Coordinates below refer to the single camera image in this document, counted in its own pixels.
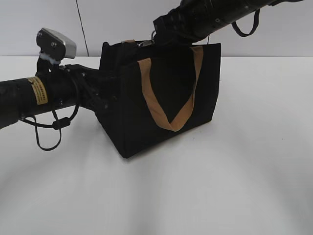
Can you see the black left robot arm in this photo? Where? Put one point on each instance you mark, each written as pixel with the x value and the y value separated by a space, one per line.
pixel 23 98

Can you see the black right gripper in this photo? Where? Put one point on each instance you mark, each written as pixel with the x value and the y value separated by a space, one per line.
pixel 182 25

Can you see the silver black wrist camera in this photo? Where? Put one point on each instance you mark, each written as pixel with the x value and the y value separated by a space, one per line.
pixel 55 46

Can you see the silver zipper pull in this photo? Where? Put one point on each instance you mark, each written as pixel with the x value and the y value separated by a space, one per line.
pixel 149 42

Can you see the black tote bag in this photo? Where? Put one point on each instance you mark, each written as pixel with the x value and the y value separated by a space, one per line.
pixel 155 93

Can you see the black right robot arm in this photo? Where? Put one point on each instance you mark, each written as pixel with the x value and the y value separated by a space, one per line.
pixel 224 12

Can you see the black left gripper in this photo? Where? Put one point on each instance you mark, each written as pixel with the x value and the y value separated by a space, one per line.
pixel 72 85

